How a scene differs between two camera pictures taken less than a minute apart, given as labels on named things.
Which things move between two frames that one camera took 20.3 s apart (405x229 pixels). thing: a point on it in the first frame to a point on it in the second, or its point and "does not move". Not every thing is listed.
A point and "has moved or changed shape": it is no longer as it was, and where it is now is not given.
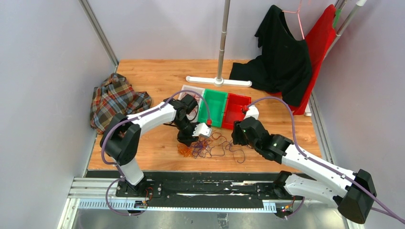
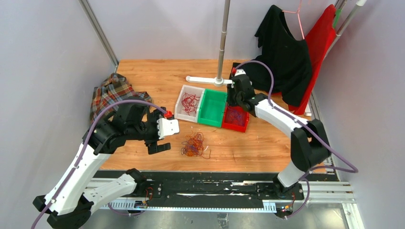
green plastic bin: [217, 101] does not move
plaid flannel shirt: [116, 95] does not move
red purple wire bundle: [216, 145] has moved or changed shape
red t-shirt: [319, 41] does not move
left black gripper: [187, 139] to [152, 143]
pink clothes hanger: [299, 20] does not move
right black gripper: [237, 134] to [231, 90]
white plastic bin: [193, 116] does not move
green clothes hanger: [338, 11] does not move
